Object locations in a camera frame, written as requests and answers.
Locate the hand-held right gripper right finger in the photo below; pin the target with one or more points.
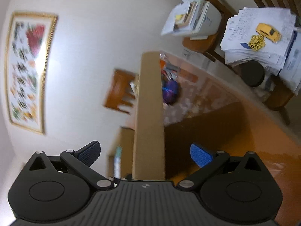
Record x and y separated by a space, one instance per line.
201 155

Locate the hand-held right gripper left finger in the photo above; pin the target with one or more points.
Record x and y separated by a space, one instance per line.
88 153

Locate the cardboard box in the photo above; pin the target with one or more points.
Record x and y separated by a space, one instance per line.
148 122

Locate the wooden desktop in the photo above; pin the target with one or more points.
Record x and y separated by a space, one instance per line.
270 150

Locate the wooden chair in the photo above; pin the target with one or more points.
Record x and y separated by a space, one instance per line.
117 91
279 96
202 46

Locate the black round lid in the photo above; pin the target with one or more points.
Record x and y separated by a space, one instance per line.
253 73

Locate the gold ornament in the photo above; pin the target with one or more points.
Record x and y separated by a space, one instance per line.
256 42

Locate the white printed sheets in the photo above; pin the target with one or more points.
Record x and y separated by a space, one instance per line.
292 63

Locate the stack of white papers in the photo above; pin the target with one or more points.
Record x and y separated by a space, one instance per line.
244 26

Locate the white bin of books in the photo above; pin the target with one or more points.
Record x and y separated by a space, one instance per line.
190 16

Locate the yellow toy car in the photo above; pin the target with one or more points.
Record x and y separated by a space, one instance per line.
268 31

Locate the gold framed wall picture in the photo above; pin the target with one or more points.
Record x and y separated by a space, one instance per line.
25 70

